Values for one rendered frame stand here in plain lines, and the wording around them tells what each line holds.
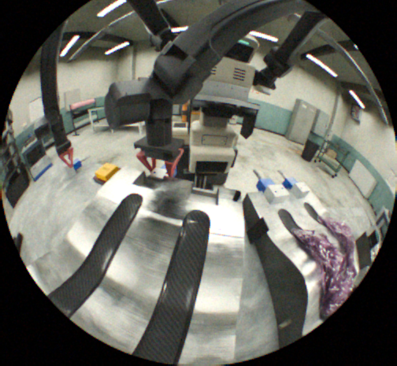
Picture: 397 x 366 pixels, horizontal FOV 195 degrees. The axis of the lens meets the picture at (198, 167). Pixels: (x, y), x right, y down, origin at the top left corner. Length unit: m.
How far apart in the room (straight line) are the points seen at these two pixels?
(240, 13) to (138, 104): 0.19
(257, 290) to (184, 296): 0.15
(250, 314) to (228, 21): 0.43
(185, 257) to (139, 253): 0.06
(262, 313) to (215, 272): 0.17
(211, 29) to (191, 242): 0.27
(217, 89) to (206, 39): 0.33
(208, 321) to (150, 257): 0.10
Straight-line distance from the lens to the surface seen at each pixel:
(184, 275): 0.16
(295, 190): 0.37
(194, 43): 0.18
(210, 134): 0.54
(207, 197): 0.23
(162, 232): 0.17
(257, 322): 0.29
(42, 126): 0.52
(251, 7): 0.21
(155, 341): 0.17
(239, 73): 0.55
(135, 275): 0.16
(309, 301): 0.23
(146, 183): 0.27
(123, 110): 0.18
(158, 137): 0.23
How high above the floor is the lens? 1.04
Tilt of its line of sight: 35 degrees down
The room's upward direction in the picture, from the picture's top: 6 degrees clockwise
